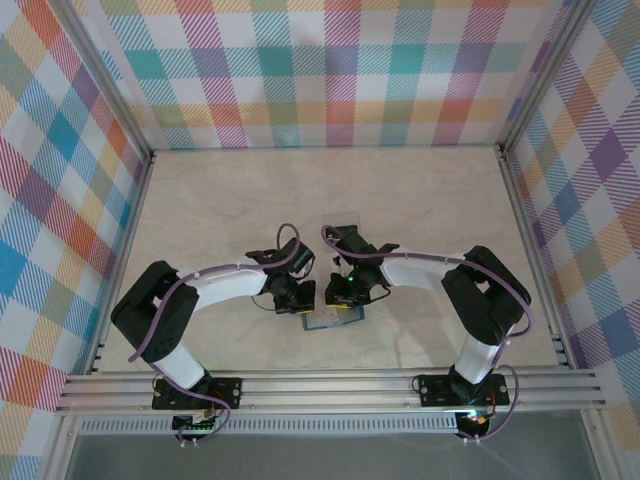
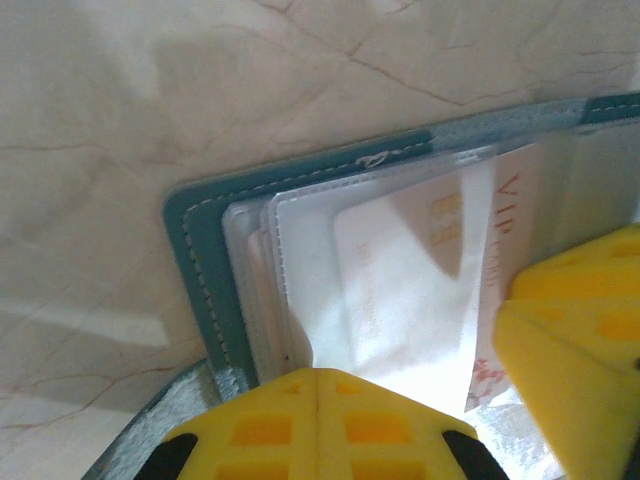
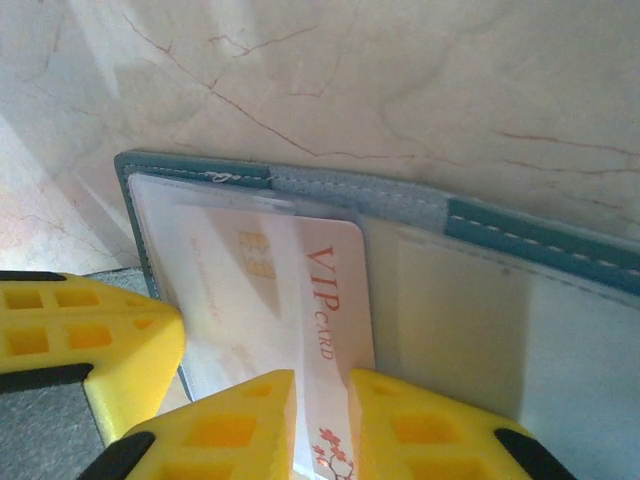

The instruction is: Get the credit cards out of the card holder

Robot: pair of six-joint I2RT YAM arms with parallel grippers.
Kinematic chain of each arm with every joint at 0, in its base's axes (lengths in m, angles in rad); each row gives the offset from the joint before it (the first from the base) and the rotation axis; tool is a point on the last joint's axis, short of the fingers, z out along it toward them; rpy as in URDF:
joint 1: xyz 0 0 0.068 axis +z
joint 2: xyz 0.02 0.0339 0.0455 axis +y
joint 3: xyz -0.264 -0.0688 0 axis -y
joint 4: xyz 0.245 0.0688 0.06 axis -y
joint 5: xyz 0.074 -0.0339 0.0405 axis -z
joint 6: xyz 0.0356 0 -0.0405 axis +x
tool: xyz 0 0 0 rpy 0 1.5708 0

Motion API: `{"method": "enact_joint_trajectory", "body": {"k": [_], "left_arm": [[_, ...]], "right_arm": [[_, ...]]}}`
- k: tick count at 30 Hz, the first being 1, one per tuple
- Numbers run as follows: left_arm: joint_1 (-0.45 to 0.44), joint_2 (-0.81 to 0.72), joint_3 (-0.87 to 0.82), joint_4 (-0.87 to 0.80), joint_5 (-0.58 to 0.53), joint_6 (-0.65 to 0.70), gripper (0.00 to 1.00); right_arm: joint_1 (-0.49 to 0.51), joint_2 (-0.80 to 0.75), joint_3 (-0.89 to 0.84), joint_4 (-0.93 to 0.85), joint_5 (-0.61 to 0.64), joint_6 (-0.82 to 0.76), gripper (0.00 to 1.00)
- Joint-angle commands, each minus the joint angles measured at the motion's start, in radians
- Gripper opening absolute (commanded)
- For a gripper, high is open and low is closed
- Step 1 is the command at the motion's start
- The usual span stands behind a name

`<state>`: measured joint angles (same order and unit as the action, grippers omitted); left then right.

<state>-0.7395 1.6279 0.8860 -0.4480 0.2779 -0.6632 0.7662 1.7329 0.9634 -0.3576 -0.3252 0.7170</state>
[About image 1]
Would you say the blue leather card holder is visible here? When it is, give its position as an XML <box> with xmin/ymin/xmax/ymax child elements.
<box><xmin>301</xmin><ymin>305</ymin><xmax>363</xmax><ymax>332</ymax></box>

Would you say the white card pink print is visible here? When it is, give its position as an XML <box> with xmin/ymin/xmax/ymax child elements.
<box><xmin>310</xmin><ymin>307</ymin><xmax>347</xmax><ymax>327</ymax></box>

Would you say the translucent grey card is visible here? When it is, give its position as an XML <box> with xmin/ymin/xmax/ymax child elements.
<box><xmin>322</xmin><ymin>211</ymin><xmax>362</xmax><ymax>229</ymax></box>

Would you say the grey metal panel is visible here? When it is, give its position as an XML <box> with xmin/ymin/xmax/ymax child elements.
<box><xmin>64</xmin><ymin>433</ymin><xmax>601</xmax><ymax>480</ymax></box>

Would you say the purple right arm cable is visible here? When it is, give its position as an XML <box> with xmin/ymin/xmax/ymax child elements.
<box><xmin>319</xmin><ymin>224</ymin><xmax>537</xmax><ymax>444</ymax></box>

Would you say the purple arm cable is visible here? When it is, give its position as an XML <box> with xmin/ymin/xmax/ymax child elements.
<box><xmin>128</xmin><ymin>223</ymin><xmax>304</xmax><ymax>447</ymax></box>
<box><xmin>319</xmin><ymin>224</ymin><xmax>537</xmax><ymax>444</ymax></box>

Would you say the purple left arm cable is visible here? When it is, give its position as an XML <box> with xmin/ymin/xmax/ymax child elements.
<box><xmin>128</xmin><ymin>223</ymin><xmax>304</xmax><ymax>447</ymax></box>

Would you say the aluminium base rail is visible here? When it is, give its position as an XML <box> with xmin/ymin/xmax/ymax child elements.
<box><xmin>53</xmin><ymin>366</ymin><xmax>610</xmax><ymax>417</ymax></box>

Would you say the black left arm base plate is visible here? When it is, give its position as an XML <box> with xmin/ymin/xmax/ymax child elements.
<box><xmin>151</xmin><ymin>377</ymin><xmax>245</xmax><ymax>412</ymax></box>

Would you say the grey slotted cable duct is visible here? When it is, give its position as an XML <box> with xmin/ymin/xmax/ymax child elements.
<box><xmin>78</xmin><ymin>417</ymin><xmax>461</xmax><ymax>437</ymax></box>

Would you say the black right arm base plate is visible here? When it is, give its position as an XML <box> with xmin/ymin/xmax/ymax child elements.
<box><xmin>416</xmin><ymin>372</ymin><xmax>512</xmax><ymax>409</ymax></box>

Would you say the aluminium side rail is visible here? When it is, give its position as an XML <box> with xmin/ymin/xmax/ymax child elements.
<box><xmin>84</xmin><ymin>152</ymin><xmax>157</xmax><ymax>376</ymax></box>
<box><xmin>497</xmin><ymin>144</ymin><xmax>576</xmax><ymax>371</ymax></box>

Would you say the aluminium frame post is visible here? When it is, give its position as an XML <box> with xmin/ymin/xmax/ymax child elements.
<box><xmin>58</xmin><ymin>0</ymin><xmax>157</xmax><ymax>164</ymax></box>
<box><xmin>498</xmin><ymin>0</ymin><xmax>599</xmax><ymax>157</ymax></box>

